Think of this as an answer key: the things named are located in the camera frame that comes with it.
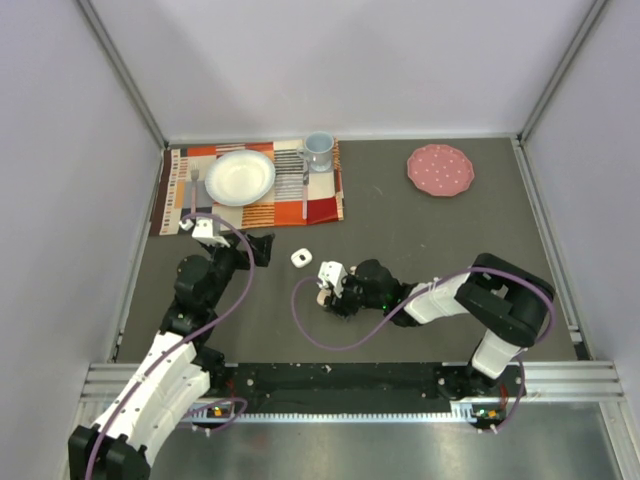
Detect pink dotted plate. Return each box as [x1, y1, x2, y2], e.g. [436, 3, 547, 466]
[407, 144, 475, 197]

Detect pink handled knife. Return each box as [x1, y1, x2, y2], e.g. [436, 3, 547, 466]
[302, 164, 310, 220]

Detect light blue mug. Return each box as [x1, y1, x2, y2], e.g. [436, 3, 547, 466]
[296, 131, 335, 172]

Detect grey cable duct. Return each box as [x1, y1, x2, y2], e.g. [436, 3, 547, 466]
[182, 390, 504, 427]

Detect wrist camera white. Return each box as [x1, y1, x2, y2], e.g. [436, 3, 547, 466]
[179, 217, 230, 247]
[317, 261, 347, 297]

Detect patterned orange placemat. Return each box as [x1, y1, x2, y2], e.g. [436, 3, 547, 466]
[149, 139, 344, 236]

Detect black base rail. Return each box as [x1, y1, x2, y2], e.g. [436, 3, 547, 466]
[211, 362, 473, 415]

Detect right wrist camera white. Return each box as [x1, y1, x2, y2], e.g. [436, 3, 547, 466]
[317, 261, 347, 297]

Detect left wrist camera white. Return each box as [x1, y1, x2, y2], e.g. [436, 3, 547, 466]
[179, 217, 230, 247]

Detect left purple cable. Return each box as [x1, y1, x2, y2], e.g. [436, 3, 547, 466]
[82, 212, 257, 480]

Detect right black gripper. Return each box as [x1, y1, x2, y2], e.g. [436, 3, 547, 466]
[324, 275, 388, 321]

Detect white earbud case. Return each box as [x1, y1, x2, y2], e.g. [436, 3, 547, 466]
[290, 248, 313, 269]

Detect pink handled fork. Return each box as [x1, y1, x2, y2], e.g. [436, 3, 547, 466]
[190, 161, 200, 214]

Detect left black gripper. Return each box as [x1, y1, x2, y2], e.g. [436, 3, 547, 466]
[204, 231, 273, 309]

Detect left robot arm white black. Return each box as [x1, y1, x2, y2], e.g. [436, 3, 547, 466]
[68, 234, 274, 479]

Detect white bowl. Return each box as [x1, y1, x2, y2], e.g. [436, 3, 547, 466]
[204, 150, 276, 207]

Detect beige earbud case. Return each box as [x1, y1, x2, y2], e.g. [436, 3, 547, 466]
[316, 290, 330, 307]

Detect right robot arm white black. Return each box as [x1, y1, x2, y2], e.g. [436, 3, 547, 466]
[317, 253, 555, 396]

